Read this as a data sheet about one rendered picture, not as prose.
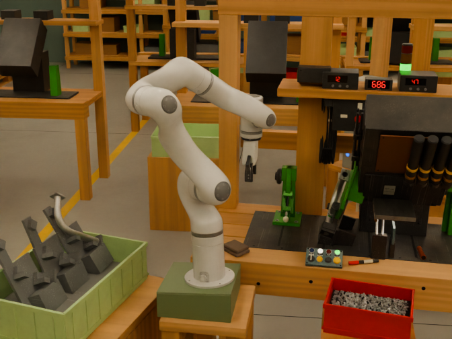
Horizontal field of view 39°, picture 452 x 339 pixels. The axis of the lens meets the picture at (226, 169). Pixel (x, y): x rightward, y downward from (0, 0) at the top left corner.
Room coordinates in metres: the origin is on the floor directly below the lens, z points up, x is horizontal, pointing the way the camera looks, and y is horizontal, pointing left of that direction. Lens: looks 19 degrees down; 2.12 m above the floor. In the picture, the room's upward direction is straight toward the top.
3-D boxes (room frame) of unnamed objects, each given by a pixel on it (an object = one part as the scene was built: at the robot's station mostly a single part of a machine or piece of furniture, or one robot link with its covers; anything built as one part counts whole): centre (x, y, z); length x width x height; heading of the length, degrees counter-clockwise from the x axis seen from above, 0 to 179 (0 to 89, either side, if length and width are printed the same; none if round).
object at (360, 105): (2.86, -0.58, 1.43); 0.17 x 0.12 x 0.15; 80
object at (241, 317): (2.14, 0.06, 0.83); 0.32 x 0.32 x 0.04; 81
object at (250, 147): (2.33, -0.10, 1.41); 0.10 x 0.07 x 0.11; 170
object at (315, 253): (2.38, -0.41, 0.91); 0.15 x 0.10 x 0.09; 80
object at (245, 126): (2.33, -0.10, 1.55); 0.09 x 0.08 x 0.13; 36
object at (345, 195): (2.59, -0.57, 1.17); 0.13 x 0.12 x 0.20; 80
